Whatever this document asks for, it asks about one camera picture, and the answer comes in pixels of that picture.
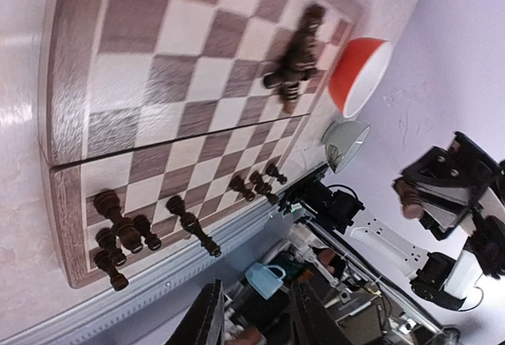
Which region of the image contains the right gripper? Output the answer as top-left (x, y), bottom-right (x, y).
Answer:
top-left (394, 132), bottom-right (504, 241)

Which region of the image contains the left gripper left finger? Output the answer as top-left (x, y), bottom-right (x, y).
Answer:
top-left (165, 279), bottom-right (225, 345)

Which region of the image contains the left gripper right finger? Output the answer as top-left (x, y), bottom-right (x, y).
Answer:
top-left (290, 281), bottom-right (351, 345)

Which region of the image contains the dark pawn placed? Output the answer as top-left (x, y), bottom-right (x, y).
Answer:
top-left (133, 215), bottom-right (162, 251)
top-left (229, 175), bottom-right (256, 202)
top-left (249, 171), bottom-right (279, 205)

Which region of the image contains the dark queen tall piece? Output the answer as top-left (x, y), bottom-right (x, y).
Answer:
top-left (93, 190), bottom-right (143, 253)

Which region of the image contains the dark chess piece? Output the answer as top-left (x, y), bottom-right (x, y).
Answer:
top-left (395, 180), bottom-right (424, 219)

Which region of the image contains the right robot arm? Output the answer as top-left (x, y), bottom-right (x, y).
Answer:
top-left (348, 132), bottom-right (504, 312)

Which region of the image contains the wooden chess board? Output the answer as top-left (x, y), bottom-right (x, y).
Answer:
top-left (38, 0), bottom-right (364, 288)

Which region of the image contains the light blue mug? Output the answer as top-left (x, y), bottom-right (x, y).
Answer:
top-left (245, 263), bottom-right (286, 300)

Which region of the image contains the dark pawn front left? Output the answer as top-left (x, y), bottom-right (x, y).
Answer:
top-left (94, 250), bottom-right (129, 291)

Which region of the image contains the dark pawn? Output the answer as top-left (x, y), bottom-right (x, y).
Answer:
top-left (265, 163), bottom-right (287, 185)
top-left (94, 250), bottom-right (129, 291)
top-left (95, 228), bottom-right (126, 267)
top-left (166, 195), bottom-right (222, 257)

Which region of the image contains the green glass bowl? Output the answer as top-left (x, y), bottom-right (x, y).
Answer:
top-left (321, 121), bottom-right (370, 174)

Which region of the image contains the dark pawn front centre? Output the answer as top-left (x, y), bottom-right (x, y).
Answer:
top-left (166, 195), bottom-right (222, 257)

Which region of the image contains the white and orange bowl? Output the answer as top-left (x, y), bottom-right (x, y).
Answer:
top-left (328, 37), bottom-right (393, 118)

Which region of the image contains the dark pawn front right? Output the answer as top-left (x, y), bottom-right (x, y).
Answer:
top-left (265, 163), bottom-right (287, 185)

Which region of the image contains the dark king lying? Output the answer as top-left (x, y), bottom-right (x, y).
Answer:
top-left (263, 4), bottom-right (326, 114)

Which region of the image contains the aluminium front rail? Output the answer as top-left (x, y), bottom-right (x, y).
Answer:
top-left (3, 204), bottom-right (296, 344)

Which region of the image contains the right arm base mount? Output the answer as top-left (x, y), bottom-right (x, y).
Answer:
top-left (279, 179), bottom-right (365, 234)

